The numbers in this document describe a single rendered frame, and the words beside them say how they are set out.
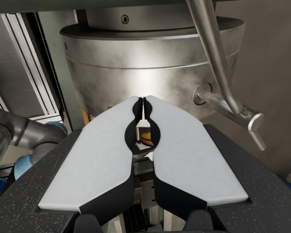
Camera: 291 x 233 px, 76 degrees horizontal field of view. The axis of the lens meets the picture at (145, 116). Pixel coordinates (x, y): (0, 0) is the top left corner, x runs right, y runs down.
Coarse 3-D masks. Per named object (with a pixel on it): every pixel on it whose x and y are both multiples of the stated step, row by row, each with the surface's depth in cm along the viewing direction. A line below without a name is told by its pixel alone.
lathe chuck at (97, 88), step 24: (72, 72) 30; (96, 72) 25; (120, 72) 24; (144, 72) 23; (168, 72) 23; (192, 72) 24; (96, 96) 27; (120, 96) 25; (144, 96) 25; (168, 96) 25; (192, 96) 26; (144, 120) 27
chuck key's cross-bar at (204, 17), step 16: (192, 0) 9; (208, 0) 9; (192, 16) 10; (208, 16) 10; (208, 32) 11; (208, 48) 12; (224, 64) 14; (224, 80) 16; (224, 96) 18; (240, 112) 20; (256, 144) 26
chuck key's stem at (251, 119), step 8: (200, 96) 26; (208, 96) 25; (216, 96) 23; (216, 104) 23; (224, 104) 22; (224, 112) 22; (232, 112) 21; (248, 112) 20; (256, 112) 19; (232, 120) 22; (240, 120) 20; (248, 120) 19; (256, 120) 19; (248, 128) 20; (256, 128) 20
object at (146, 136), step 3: (144, 135) 44; (147, 135) 43; (150, 135) 43; (141, 138) 46; (144, 138) 45; (147, 138) 44; (150, 138) 43; (141, 141) 47; (144, 141) 45; (147, 141) 45; (150, 141) 44; (144, 144) 46; (147, 144) 45; (150, 144) 45
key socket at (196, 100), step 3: (201, 84) 25; (204, 84) 26; (207, 84) 26; (198, 87) 25; (201, 87) 26; (204, 87) 26; (207, 87) 26; (210, 87) 27; (195, 90) 26; (198, 90) 26; (207, 90) 27; (210, 90) 27; (195, 93) 26; (195, 96) 26; (195, 99) 26; (198, 99) 27; (201, 99) 27; (195, 102) 27; (198, 102) 27; (201, 102) 27
